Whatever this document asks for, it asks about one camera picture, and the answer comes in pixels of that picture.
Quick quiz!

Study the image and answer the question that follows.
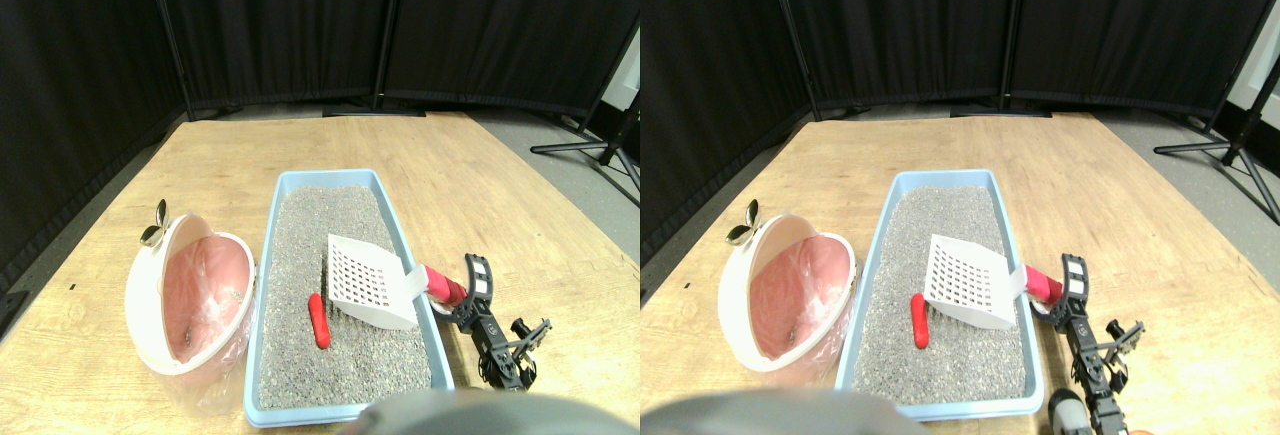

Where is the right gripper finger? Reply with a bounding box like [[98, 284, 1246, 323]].
[[460, 253, 496, 324], [1054, 253, 1090, 324]]

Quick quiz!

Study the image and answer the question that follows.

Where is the white scoop with red handle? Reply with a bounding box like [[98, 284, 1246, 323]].
[[922, 234, 1065, 331], [326, 234, 469, 331]]

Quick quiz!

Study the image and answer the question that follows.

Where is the red lump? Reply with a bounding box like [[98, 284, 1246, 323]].
[[909, 293, 932, 350], [308, 293, 332, 350]]

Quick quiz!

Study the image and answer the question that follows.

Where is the blue litter tray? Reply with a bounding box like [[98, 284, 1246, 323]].
[[244, 169, 456, 428], [835, 169, 1046, 423]]

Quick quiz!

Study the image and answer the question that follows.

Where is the black tripod stand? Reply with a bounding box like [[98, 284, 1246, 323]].
[[530, 15, 640, 206], [1155, 0, 1280, 226]]

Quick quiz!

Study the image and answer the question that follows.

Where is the white shelf unit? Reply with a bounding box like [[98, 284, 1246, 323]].
[[604, 39, 640, 112]]

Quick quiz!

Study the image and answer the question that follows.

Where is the white bin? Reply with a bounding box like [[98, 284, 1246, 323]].
[[717, 199, 859, 398], [125, 199, 258, 412]]

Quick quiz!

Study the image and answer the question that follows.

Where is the black bracket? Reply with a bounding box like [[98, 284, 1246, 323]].
[[508, 317, 553, 358], [1100, 319, 1147, 362]]

